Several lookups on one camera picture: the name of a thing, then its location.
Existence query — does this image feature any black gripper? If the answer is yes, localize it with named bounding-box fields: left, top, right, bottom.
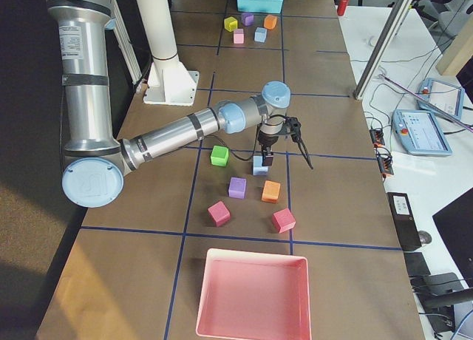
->
left=257, top=130, right=279, bottom=167

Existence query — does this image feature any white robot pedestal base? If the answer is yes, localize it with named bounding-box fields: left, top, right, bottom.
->
left=136, top=0, right=200, bottom=106

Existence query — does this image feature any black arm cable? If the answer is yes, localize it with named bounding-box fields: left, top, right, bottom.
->
left=201, top=115, right=315, bottom=171

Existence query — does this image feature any crimson foam block near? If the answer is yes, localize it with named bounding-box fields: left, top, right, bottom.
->
left=207, top=201, right=231, bottom=227

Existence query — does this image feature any orange foam block right group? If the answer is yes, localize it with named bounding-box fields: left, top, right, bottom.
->
left=261, top=180, right=281, bottom=203

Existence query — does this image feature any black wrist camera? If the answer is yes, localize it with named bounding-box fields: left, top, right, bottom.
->
left=286, top=117, right=302, bottom=143

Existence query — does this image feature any black monitor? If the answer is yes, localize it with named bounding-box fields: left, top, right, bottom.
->
left=433, top=197, right=472, bottom=279

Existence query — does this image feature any yellow foam block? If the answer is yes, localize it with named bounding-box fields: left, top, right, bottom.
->
left=224, top=16, right=238, bottom=33

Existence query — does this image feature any orange foam block group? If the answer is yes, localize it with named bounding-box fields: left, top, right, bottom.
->
left=261, top=180, right=281, bottom=203
left=263, top=15, right=278, bottom=30

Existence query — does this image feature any purple foam block group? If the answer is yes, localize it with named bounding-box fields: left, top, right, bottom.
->
left=228, top=177, right=247, bottom=199
left=241, top=12, right=254, bottom=27

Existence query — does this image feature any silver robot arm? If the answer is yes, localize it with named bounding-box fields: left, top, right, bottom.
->
left=47, top=0, right=290, bottom=208

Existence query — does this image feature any orange black connector strip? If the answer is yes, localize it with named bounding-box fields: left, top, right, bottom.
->
left=369, top=128, right=394, bottom=180

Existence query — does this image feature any purple foam block left group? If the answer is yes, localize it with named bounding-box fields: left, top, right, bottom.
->
left=241, top=12, right=254, bottom=27

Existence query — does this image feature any green foam block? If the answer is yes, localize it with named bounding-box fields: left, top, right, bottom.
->
left=211, top=145, right=229, bottom=167

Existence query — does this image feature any black computer mouse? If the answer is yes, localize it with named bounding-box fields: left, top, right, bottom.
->
left=418, top=231, right=432, bottom=246

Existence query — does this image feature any far teach pendant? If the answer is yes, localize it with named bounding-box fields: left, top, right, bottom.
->
left=418, top=78, right=465, bottom=119

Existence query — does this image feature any crimson foam block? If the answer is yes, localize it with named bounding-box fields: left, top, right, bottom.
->
left=207, top=201, right=231, bottom=227
left=272, top=208, right=296, bottom=233

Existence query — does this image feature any light blue block group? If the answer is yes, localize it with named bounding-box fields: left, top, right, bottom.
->
left=253, top=27, right=268, bottom=43
left=252, top=155, right=269, bottom=176

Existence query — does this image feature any crimson foam block far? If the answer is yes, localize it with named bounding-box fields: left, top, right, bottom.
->
left=272, top=208, right=296, bottom=233

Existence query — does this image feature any teach pendant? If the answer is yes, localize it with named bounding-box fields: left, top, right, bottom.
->
left=418, top=78, right=465, bottom=119
left=392, top=109, right=452, bottom=157

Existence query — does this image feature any pink foam block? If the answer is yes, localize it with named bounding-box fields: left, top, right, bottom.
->
left=233, top=28, right=245, bottom=44

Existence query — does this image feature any reacher grabber stick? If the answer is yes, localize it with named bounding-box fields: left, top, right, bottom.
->
left=379, top=72, right=473, bottom=130

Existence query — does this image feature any black power box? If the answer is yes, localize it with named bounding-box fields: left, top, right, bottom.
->
left=387, top=192, right=421, bottom=251

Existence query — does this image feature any pink plastic tray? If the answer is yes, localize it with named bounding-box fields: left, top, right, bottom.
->
left=196, top=248, right=312, bottom=339

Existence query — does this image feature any orange foam block left group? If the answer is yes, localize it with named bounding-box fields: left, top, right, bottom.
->
left=263, top=15, right=278, bottom=30

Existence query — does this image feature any purple foam block right group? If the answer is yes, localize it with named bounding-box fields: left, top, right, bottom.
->
left=228, top=177, right=247, bottom=199

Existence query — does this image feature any near teach pendant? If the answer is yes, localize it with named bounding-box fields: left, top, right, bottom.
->
left=392, top=109, right=452, bottom=157

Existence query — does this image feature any aluminium frame post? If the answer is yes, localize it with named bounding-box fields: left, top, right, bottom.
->
left=353, top=0, right=413, bottom=101

